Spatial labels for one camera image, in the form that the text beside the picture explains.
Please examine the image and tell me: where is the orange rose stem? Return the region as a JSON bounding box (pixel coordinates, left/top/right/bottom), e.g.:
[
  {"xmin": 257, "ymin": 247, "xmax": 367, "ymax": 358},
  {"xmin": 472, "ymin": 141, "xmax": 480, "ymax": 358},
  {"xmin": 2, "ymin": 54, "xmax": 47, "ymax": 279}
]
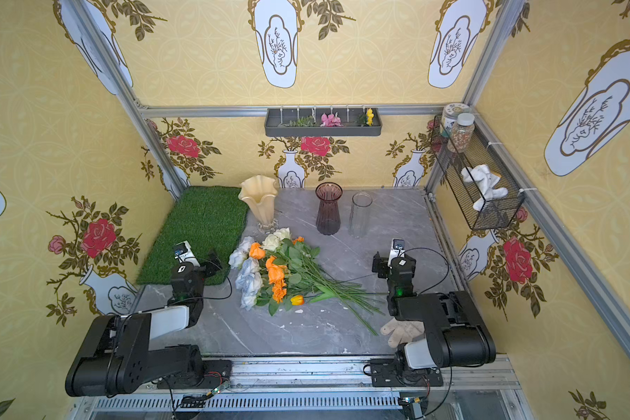
[{"xmin": 265, "ymin": 255, "xmax": 348, "ymax": 305}]

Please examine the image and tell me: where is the white rose stem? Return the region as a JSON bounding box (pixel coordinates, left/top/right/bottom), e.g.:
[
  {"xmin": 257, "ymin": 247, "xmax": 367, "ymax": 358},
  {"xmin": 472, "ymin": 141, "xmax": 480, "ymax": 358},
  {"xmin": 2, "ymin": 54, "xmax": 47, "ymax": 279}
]
[{"xmin": 261, "ymin": 229, "xmax": 343, "ymax": 283}]

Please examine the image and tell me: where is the orange marigold stem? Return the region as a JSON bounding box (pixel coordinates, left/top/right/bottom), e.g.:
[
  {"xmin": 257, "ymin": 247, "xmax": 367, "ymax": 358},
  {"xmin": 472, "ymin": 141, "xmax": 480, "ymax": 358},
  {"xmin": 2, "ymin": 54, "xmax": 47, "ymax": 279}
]
[{"xmin": 293, "ymin": 236, "xmax": 313, "ymax": 253}]

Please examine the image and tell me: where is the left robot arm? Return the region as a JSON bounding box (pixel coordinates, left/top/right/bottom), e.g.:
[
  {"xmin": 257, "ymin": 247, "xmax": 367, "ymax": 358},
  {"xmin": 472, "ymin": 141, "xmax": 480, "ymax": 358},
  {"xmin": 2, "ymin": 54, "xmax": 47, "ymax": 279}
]
[{"xmin": 65, "ymin": 251, "xmax": 232, "ymax": 397}]

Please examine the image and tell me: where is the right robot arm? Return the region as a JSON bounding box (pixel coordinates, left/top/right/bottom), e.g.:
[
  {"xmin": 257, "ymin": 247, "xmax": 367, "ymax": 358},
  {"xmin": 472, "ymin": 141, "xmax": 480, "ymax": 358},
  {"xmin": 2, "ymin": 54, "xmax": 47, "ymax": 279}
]
[{"xmin": 372, "ymin": 251, "xmax": 497, "ymax": 371}]

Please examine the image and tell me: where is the beige work glove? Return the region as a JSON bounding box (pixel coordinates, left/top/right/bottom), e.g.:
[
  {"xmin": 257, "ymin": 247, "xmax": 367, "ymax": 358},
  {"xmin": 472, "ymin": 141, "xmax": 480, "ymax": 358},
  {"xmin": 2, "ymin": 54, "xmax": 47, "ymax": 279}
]
[{"xmin": 380, "ymin": 318, "xmax": 425, "ymax": 348}]

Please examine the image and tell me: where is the pale blue rose middle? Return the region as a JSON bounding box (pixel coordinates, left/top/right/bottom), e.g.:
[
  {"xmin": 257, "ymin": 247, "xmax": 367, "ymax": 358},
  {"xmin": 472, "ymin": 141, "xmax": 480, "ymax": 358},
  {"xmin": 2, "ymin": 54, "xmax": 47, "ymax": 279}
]
[{"xmin": 236, "ymin": 257, "xmax": 263, "ymax": 296}]

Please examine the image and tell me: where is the clear glass vase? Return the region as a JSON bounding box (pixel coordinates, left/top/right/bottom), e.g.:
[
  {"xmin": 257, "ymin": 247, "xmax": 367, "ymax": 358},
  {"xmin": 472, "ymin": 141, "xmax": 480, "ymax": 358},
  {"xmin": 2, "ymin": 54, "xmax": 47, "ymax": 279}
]
[{"xmin": 348, "ymin": 192, "xmax": 374, "ymax": 238}]

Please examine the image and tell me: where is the green artificial grass mat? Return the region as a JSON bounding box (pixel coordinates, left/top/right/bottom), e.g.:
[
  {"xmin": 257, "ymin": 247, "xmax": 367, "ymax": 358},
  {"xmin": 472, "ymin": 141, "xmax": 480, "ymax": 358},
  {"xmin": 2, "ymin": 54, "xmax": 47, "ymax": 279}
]
[{"xmin": 136, "ymin": 187, "xmax": 249, "ymax": 285}]

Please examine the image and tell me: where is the orange rose near mat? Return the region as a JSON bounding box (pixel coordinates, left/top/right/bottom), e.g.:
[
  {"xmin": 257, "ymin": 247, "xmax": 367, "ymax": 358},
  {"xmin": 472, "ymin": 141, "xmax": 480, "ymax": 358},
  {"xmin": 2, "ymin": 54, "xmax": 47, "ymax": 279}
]
[{"xmin": 248, "ymin": 243, "xmax": 266, "ymax": 260}]

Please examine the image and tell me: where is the purple glass vase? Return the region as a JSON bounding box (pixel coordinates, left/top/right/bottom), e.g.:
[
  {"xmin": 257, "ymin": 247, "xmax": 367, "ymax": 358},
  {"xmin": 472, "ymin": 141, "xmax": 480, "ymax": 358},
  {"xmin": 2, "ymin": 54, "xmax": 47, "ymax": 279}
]
[{"xmin": 315, "ymin": 182, "xmax": 343, "ymax": 236}]

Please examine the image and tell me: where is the orange marigold lower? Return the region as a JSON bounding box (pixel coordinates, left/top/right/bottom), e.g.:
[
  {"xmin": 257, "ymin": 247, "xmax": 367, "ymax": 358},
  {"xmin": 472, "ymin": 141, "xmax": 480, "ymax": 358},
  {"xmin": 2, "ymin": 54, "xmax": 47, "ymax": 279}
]
[{"xmin": 272, "ymin": 280, "xmax": 287, "ymax": 304}]

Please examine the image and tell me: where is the yellow orange tulip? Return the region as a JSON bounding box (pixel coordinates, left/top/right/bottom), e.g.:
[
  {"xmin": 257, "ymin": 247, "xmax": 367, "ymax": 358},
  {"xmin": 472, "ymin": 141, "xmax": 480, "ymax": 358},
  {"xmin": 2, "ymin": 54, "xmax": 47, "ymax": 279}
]
[{"xmin": 290, "ymin": 293, "xmax": 334, "ymax": 306}]

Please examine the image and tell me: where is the cream ruffled vase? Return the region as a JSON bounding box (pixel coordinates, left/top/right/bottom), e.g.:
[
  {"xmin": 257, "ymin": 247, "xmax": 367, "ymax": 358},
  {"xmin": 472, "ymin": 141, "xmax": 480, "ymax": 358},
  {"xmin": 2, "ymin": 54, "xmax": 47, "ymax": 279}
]
[{"xmin": 238, "ymin": 175, "xmax": 278, "ymax": 233}]

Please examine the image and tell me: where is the white cloth in basket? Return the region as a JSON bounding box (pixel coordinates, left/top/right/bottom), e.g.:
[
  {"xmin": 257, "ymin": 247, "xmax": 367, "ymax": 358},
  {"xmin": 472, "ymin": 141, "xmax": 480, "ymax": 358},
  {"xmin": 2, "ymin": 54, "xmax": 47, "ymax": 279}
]
[{"xmin": 460, "ymin": 164, "xmax": 509, "ymax": 212}]

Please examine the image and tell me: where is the bottle with colourful beads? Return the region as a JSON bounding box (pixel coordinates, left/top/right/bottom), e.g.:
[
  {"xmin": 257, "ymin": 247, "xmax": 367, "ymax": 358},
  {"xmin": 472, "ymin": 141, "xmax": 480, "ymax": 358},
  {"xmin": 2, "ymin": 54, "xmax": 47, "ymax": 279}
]
[{"xmin": 447, "ymin": 113, "xmax": 475, "ymax": 153}]

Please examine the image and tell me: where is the yellow flower in tray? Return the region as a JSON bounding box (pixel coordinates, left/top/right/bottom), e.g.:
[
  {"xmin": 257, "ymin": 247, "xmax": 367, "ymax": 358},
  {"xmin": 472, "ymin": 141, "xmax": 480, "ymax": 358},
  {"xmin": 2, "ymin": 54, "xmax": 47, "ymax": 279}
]
[{"xmin": 364, "ymin": 108, "xmax": 375, "ymax": 127}]

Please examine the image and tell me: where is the glass jar with white lid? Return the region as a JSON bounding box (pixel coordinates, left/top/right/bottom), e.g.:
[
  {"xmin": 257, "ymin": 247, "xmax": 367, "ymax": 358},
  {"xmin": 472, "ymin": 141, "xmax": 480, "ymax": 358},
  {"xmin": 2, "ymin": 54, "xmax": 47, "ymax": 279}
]
[{"xmin": 440, "ymin": 103, "xmax": 471, "ymax": 137}]

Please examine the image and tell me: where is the pink flower in tray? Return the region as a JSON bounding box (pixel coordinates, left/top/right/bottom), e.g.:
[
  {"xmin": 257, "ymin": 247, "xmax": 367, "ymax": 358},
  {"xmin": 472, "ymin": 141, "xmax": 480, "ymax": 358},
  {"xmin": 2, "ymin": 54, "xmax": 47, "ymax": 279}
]
[{"xmin": 320, "ymin": 113, "xmax": 342, "ymax": 128}]

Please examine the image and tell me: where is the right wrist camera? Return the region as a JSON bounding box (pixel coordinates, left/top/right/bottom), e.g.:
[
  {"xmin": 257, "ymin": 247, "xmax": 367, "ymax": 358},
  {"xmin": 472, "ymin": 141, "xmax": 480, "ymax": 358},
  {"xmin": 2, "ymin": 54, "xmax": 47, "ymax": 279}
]
[{"xmin": 388, "ymin": 238, "xmax": 405, "ymax": 265}]

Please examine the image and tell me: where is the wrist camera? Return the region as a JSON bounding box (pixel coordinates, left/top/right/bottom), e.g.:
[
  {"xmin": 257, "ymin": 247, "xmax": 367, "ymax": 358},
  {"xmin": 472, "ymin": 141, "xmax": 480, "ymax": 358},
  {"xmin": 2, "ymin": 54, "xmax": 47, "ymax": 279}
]
[
  {"xmin": 388, "ymin": 238, "xmax": 405, "ymax": 265},
  {"xmin": 173, "ymin": 241, "xmax": 201, "ymax": 267}
]

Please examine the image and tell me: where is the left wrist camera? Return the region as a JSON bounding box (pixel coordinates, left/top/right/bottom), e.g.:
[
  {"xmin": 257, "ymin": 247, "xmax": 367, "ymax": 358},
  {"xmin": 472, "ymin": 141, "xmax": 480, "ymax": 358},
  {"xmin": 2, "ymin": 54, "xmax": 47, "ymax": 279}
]
[{"xmin": 173, "ymin": 241, "xmax": 201, "ymax": 267}]

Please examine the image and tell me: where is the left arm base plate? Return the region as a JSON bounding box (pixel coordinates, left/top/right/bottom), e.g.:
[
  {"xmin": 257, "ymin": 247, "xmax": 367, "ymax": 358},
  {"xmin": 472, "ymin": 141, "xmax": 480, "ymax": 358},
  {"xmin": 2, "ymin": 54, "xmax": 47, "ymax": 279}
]
[{"xmin": 157, "ymin": 359, "xmax": 233, "ymax": 390}]

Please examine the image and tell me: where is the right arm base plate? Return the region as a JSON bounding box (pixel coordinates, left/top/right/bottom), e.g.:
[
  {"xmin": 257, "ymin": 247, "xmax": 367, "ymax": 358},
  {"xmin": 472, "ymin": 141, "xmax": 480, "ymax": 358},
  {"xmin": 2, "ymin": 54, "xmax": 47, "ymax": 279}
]
[{"xmin": 362, "ymin": 359, "xmax": 444, "ymax": 388}]

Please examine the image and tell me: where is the black wire wall basket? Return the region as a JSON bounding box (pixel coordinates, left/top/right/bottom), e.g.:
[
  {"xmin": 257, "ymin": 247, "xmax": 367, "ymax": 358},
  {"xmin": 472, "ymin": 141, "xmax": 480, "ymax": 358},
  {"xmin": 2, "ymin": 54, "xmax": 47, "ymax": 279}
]
[{"xmin": 426, "ymin": 115, "xmax": 526, "ymax": 230}]

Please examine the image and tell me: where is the grey wall planter tray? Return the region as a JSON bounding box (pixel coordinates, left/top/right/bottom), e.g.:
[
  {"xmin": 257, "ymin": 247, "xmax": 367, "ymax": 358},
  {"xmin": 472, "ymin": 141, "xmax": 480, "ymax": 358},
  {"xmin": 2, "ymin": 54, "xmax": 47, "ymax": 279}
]
[{"xmin": 264, "ymin": 106, "xmax": 383, "ymax": 138}]

